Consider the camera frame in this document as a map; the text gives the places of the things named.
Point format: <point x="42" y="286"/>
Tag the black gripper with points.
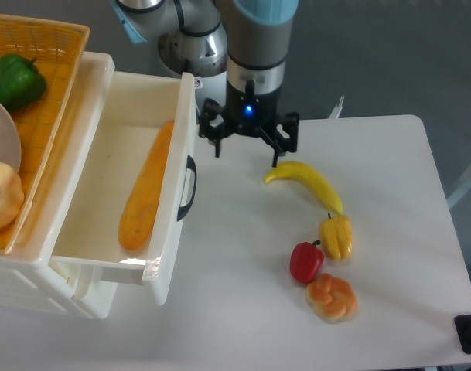
<point x="253" y="115"/>

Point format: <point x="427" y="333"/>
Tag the long orange bread loaf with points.
<point x="138" y="216"/>

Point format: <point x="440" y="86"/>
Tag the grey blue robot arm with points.
<point x="245" y="42"/>

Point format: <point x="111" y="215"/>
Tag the white upper drawer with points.
<point x="136" y="108"/>

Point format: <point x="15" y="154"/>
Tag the knotted bread roll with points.
<point x="332" y="298"/>

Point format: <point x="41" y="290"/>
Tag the beige donut bread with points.
<point x="11" y="194"/>

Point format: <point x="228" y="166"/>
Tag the white drawer cabinet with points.
<point x="29" y="278"/>

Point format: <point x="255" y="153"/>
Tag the yellow banana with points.
<point x="310" y="178"/>

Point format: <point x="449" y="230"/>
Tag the yellow bell pepper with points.
<point x="336" y="236"/>

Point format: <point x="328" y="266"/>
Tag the red bell pepper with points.
<point x="305" y="261"/>

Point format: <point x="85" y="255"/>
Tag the yellow wicker basket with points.
<point x="58" y="48"/>

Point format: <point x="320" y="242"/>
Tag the beige plate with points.
<point x="10" y="144"/>

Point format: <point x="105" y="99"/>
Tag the green bell pepper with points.
<point x="21" y="83"/>

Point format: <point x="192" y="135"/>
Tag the black device at edge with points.
<point x="463" y="329"/>

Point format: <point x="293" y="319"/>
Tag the black drawer handle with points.
<point x="189" y="189"/>

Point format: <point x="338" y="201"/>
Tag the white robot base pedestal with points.
<point x="213" y="88"/>

